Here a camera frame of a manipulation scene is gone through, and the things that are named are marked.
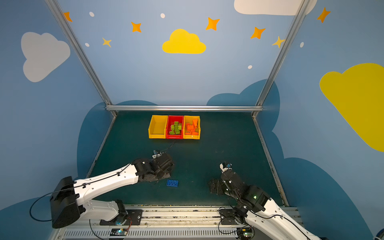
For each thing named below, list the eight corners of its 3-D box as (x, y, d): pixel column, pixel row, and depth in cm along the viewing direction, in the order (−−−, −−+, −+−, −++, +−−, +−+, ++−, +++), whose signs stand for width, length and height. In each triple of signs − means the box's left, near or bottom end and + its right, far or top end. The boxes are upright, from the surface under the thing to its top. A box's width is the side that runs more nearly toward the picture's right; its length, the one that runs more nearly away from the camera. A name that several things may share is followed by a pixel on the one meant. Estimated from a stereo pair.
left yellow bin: (149, 140, 109) (147, 133, 102) (154, 122, 120) (151, 115, 113) (166, 140, 109) (164, 133, 102) (169, 123, 120) (167, 115, 113)
